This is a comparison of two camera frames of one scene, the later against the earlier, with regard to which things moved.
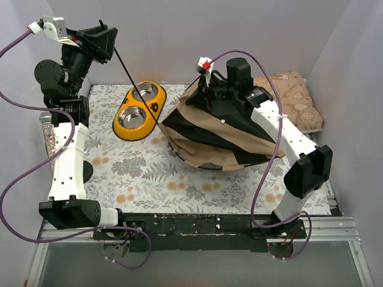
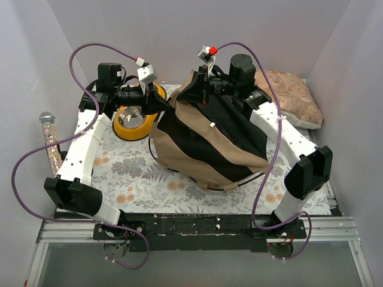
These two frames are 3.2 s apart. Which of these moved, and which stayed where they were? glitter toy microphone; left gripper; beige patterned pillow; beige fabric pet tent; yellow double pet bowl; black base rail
Moved: left gripper; beige fabric pet tent
Stayed: beige patterned pillow; glitter toy microphone; yellow double pet bowl; black base rail
